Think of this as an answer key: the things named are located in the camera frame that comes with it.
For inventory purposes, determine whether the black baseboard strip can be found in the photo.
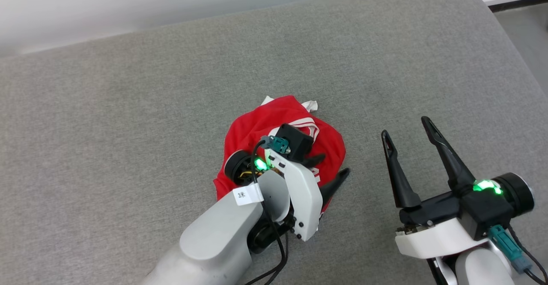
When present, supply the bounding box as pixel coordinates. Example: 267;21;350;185
488;0;548;12

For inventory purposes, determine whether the black cable with teal plug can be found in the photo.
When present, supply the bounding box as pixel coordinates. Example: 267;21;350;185
488;225;548;285

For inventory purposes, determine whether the white paper cable label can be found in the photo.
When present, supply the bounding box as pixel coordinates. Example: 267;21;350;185
232;184;265;206

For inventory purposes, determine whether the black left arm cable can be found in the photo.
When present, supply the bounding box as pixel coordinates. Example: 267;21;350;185
244;135;292;285

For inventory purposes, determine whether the red and white garment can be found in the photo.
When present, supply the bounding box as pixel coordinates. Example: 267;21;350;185
213;95;346;213

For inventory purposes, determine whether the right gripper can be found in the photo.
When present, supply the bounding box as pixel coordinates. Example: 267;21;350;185
381;116;535;259

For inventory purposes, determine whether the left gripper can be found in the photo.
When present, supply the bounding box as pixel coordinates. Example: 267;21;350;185
225;148;351;241

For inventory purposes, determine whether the grey fabric sofa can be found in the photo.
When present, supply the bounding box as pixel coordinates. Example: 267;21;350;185
0;0;548;285

